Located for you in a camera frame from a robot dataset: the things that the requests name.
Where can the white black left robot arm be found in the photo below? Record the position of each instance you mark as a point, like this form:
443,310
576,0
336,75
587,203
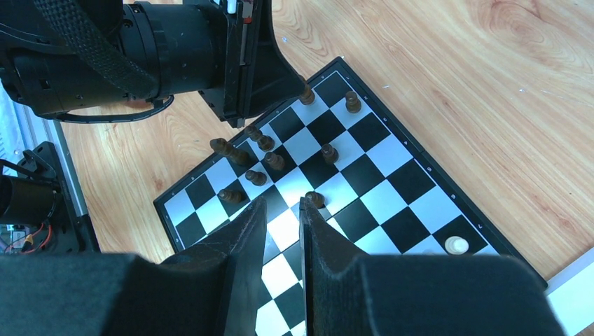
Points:
92,62

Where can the dark brown chess pawn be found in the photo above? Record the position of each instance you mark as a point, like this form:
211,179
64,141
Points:
231,196
352,102
253,133
329,153
257,178
316,198
274,161

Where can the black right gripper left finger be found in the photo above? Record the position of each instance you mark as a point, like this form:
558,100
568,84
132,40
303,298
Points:
211,288

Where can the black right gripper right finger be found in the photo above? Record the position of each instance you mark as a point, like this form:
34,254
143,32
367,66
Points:
350,292

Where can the white chess piece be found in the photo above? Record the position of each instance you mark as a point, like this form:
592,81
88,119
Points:
456,245

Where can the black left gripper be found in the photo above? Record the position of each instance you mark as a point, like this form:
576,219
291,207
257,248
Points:
250,72

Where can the black white chess board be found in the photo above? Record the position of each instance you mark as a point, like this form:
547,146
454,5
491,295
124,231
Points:
385,193

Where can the dark brown chess piece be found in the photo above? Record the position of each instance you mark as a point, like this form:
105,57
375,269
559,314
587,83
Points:
227,149
266,143
308,96

